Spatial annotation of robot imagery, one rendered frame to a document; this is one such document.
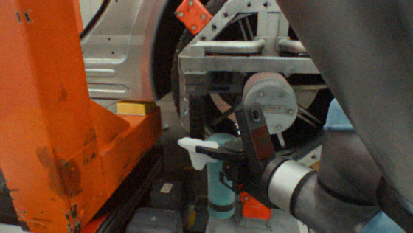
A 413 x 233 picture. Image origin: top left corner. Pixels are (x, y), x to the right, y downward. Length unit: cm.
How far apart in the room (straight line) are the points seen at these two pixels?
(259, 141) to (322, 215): 14
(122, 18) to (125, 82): 25
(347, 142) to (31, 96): 57
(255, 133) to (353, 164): 17
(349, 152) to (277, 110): 35
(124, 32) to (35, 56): 54
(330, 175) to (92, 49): 104
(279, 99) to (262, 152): 23
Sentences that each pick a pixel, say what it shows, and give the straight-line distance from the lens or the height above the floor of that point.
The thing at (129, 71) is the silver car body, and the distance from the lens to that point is 107.
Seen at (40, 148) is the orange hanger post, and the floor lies 78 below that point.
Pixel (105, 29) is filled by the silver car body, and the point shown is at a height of 104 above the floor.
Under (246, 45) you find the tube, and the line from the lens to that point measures 55.
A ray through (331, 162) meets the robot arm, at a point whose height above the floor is 90.
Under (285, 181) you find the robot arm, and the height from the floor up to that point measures 83.
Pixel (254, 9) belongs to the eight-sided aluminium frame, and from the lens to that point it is 72.
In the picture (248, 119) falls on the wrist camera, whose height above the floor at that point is 90.
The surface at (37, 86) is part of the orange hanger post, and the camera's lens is 61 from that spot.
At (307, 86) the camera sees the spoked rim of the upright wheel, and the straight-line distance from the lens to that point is 87.
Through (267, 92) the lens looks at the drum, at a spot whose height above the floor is 90.
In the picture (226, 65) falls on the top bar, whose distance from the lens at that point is 54.
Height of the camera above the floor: 104
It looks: 20 degrees down
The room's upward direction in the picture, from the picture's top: straight up
